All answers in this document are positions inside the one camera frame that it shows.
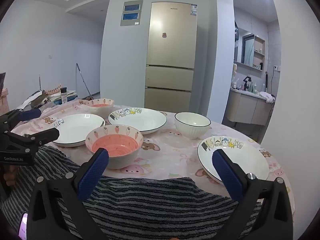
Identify cardboard box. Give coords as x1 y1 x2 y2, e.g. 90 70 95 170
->
0 89 10 115

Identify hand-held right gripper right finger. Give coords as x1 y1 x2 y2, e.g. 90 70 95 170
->
212 149 294 240

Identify gold refrigerator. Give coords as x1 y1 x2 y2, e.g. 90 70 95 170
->
144 1 198 110

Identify pink toothed rack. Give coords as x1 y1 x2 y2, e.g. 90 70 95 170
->
44 82 62 95

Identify bathroom vanity cabinet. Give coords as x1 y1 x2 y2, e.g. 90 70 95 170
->
225 87 274 125

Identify grey wall panel box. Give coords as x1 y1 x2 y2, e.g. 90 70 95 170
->
120 0 143 27

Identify pink carrot print bowl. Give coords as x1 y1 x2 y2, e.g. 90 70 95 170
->
86 98 115 114
85 125 144 170

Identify pink printed tablecloth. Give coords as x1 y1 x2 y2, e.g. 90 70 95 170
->
11 99 295 230

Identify white ribbed bowl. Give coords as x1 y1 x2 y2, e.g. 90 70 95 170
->
174 112 211 140

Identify grey striped towel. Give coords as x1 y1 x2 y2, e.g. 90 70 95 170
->
0 145 263 240

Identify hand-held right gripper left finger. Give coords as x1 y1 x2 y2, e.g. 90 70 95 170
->
26 148 110 240

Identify person's left hand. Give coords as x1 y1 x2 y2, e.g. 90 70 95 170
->
3 165 19 187

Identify white cartoon print plate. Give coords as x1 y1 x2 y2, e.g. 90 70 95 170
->
47 113 106 147
108 107 167 134
197 135 270 186

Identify bathroom mirror cabinet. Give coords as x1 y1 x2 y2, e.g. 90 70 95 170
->
241 27 266 72

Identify blue box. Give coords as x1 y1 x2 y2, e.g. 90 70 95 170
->
53 97 78 106

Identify smartphone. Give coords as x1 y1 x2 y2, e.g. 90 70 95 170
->
17 211 29 240

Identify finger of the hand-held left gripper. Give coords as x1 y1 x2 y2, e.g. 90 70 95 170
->
0 108 42 130
10 127 60 153

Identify white towel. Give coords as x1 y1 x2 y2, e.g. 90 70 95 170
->
259 91 275 103

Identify mop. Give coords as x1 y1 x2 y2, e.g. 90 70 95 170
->
76 63 93 100

